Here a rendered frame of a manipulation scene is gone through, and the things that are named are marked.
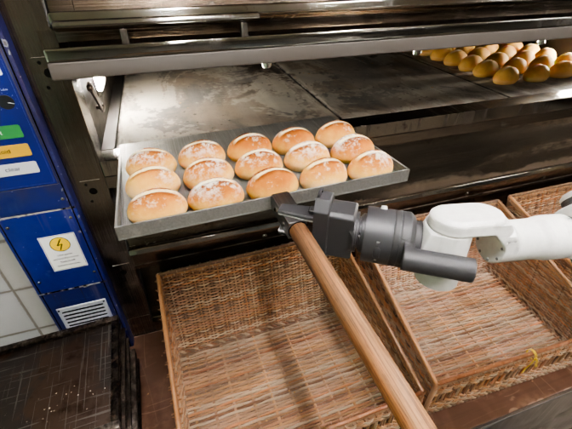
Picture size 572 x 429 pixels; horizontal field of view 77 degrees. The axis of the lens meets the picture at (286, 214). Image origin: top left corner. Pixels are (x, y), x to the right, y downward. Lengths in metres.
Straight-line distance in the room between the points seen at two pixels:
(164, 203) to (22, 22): 0.40
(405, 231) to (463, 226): 0.08
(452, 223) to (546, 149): 1.03
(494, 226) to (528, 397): 0.76
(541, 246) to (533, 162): 0.87
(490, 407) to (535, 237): 0.65
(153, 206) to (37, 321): 0.68
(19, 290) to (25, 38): 0.61
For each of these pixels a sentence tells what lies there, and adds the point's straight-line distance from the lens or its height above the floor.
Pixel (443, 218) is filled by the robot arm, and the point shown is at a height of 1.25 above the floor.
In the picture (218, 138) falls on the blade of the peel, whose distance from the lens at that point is 0.92.
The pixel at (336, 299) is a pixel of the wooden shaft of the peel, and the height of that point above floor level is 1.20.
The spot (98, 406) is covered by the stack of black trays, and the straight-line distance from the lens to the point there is 0.92.
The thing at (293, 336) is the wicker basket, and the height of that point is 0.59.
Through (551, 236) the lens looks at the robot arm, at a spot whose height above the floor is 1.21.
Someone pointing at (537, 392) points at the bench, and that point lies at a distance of 1.30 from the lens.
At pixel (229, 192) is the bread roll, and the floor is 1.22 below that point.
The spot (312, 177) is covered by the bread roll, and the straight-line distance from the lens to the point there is 0.68.
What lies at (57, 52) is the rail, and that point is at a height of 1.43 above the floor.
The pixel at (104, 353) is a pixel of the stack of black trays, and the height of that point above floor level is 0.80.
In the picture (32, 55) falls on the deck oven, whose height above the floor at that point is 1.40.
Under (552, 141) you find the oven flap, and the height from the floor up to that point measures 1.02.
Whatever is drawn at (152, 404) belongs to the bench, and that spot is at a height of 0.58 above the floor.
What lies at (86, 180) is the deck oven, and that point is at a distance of 0.93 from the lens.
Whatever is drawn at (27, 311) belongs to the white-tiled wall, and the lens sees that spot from 1.20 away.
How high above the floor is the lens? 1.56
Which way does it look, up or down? 36 degrees down
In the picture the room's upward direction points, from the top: straight up
